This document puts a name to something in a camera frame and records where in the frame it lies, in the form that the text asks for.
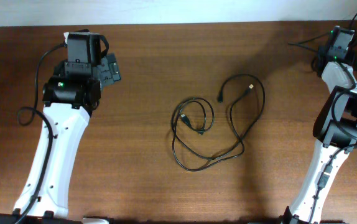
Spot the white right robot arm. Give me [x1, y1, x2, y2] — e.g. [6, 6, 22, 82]
[278, 26, 357, 223]

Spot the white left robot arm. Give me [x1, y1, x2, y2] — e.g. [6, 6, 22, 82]
[0, 29, 121, 223]

